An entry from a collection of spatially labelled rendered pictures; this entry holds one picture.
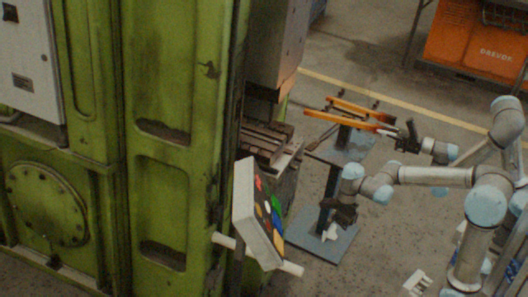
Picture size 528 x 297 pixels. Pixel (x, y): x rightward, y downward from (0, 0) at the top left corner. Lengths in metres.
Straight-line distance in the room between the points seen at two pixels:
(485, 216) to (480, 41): 4.11
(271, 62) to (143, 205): 0.97
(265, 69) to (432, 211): 2.17
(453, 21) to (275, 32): 3.81
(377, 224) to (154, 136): 1.93
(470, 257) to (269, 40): 1.07
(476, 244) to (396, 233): 1.86
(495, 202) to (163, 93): 1.30
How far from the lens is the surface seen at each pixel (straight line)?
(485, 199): 1.77
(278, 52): 2.13
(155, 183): 2.52
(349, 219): 2.08
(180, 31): 2.06
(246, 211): 1.85
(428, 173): 1.99
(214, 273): 2.68
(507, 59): 5.83
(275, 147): 2.51
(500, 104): 2.42
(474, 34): 5.77
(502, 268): 2.38
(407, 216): 3.88
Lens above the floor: 2.44
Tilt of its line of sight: 35 degrees down
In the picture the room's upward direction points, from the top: 7 degrees clockwise
